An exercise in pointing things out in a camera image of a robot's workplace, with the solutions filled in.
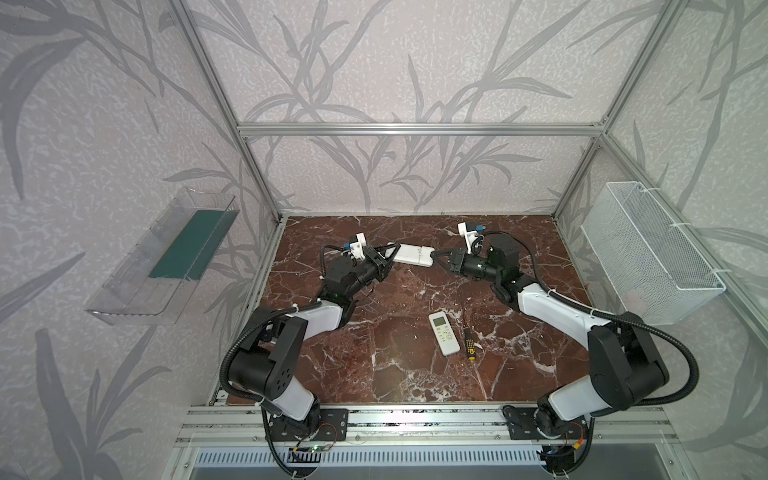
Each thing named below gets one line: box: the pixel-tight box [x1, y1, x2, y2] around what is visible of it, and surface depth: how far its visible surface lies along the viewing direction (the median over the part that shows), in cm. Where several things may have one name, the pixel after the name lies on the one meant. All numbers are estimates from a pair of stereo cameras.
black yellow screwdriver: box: [465, 327, 476, 361], surface depth 88 cm
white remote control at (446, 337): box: [428, 310, 461, 357], surface depth 90 cm
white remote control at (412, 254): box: [385, 243, 435, 268], surface depth 82 cm
